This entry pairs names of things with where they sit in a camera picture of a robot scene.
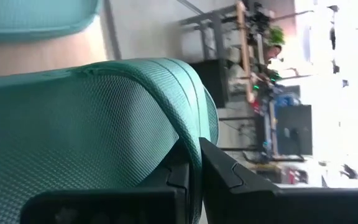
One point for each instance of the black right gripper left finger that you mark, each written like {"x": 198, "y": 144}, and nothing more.
{"x": 172, "y": 177}

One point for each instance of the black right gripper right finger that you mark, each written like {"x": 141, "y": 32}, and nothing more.
{"x": 225, "y": 180}

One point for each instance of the green rubber slide sandal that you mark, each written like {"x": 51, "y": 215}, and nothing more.
{"x": 73, "y": 130}
{"x": 36, "y": 18}

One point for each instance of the black desktop monitor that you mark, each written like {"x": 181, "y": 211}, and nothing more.
{"x": 294, "y": 127}

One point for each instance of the wooden background workbench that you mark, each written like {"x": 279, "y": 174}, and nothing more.
{"x": 244, "y": 53}

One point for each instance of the person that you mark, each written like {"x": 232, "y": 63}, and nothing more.
{"x": 272, "y": 53}

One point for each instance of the green potted plant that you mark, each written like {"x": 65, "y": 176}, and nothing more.
{"x": 276, "y": 35}

